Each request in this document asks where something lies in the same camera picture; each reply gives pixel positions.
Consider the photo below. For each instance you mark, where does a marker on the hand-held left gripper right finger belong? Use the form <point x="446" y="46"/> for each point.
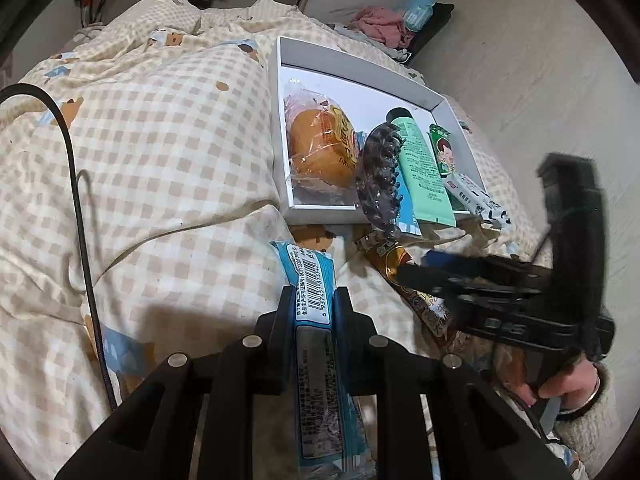
<point x="345" y="325"/>

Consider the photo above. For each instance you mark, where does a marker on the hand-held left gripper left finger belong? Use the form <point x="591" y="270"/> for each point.
<point x="285" y="320"/>

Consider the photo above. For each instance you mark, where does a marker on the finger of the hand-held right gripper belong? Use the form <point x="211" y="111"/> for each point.
<point x="430" y="280"/>
<point x="460" y="262"/>

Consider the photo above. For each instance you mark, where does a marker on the brown gold snack packet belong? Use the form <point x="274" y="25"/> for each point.
<point x="385" y="255"/>

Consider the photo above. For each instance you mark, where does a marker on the white and black snack packet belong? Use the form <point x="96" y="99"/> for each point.
<point x="475" y="200"/>

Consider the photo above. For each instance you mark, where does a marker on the green tube with black cap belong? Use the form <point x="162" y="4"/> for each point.
<point x="422" y="180"/>

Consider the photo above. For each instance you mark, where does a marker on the dark hair claw clip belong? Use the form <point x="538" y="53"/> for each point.
<point x="375" y="185"/>

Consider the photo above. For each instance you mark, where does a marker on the green cartoon snack packet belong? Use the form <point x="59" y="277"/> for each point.
<point x="442" y="150"/>

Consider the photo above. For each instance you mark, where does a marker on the bun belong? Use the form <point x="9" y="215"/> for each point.
<point x="315" y="150"/>

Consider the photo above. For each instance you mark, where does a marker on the white cardboard box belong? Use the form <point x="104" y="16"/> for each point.
<point x="350" y="95"/>

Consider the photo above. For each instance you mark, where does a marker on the person's right forearm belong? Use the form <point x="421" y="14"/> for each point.
<point x="595" y="422"/>

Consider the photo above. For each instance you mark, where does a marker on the person's right hand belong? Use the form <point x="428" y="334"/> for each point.
<point x="570" y="382"/>

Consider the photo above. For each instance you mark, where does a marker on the heart print pillow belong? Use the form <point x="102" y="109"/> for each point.
<point x="414" y="75"/>

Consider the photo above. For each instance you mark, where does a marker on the checkered printed blanket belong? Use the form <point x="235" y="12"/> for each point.
<point x="175" y="160"/>

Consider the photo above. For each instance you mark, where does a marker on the grey folded clothes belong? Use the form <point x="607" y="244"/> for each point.
<point x="395" y="52"/>

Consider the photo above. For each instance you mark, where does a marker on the black chair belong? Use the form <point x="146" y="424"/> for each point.
<point x="435" y="30"/>

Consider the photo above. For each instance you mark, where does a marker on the pink cloth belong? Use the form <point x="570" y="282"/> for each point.
<point x="380" y="25"/>

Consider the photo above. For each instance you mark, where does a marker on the blue tissue pack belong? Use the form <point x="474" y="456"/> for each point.
<point x="417" y="10"/>

